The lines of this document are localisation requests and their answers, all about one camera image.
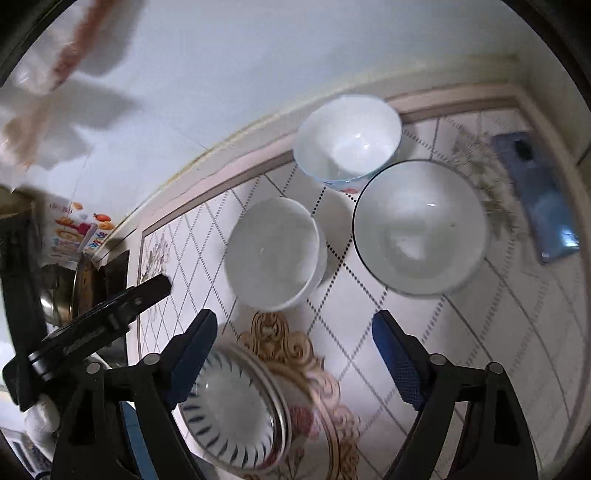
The wok with lid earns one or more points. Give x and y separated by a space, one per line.
66 294

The blue smartphone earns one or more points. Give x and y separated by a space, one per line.
550 217

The large white bowl dark rim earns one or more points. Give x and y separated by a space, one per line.
420 228

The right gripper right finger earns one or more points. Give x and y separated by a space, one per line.
405 358

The white plate pink flowers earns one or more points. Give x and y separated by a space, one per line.
314 445

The plain white bowl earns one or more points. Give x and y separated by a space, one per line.
276 255

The white bowl blue rim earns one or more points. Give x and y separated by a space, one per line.
347 141

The white plate blue leaf pattern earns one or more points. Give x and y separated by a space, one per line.
236 412

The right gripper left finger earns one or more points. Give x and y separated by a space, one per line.
184 356

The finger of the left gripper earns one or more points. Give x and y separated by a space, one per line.
111 318

